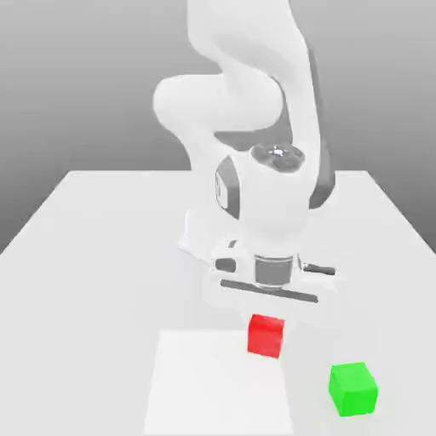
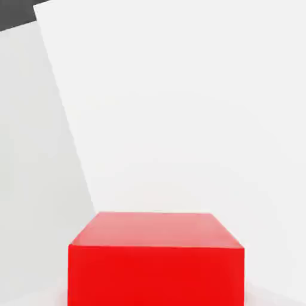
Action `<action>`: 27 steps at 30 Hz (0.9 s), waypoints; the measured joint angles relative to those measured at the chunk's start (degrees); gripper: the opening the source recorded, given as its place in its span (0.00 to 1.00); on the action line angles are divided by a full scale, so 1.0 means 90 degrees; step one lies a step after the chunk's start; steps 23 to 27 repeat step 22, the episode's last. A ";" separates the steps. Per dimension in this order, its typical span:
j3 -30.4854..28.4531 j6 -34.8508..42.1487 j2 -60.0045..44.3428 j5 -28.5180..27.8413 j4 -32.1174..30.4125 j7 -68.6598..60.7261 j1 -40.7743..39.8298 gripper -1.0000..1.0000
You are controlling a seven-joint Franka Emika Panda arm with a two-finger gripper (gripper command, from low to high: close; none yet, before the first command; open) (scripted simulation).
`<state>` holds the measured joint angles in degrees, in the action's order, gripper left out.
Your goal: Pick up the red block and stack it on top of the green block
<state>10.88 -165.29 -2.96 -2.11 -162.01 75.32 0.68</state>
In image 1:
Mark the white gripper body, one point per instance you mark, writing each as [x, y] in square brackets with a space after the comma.
[265, 299]

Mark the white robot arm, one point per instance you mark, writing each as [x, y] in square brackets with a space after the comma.
[259, 102]

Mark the small red cube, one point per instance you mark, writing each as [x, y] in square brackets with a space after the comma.
[265, 337]

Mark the small green cube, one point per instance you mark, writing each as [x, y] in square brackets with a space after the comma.
[352, 390]

